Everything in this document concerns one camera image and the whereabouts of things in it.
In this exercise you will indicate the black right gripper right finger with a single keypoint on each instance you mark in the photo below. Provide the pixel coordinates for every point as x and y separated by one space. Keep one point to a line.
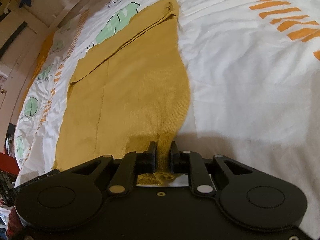
191 164

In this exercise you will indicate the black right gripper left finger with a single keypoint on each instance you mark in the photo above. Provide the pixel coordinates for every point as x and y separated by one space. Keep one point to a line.
132 165

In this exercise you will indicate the mustard yellow knit garment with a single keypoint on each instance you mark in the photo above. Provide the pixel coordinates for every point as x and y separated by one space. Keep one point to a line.
128 91

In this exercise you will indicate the white patterned duvet cover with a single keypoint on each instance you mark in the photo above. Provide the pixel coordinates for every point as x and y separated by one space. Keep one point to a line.
253 68

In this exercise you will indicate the orange bed sheet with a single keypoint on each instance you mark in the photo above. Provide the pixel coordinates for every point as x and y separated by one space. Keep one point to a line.
41 58

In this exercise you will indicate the white wooden bed frame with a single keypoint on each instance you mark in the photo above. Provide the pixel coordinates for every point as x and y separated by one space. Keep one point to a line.
22 32

